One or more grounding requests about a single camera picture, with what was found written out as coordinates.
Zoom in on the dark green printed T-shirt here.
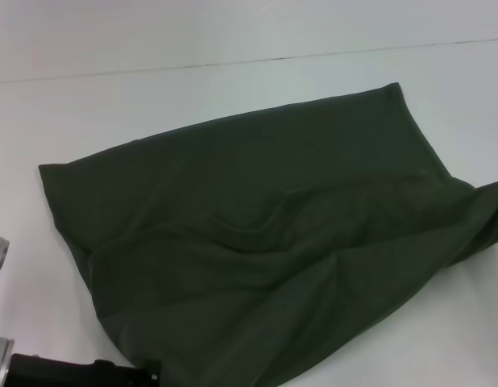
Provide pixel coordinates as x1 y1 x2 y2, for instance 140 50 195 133
38 81 498 387

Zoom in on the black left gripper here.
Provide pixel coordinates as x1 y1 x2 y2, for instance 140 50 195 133
5 352 164 387

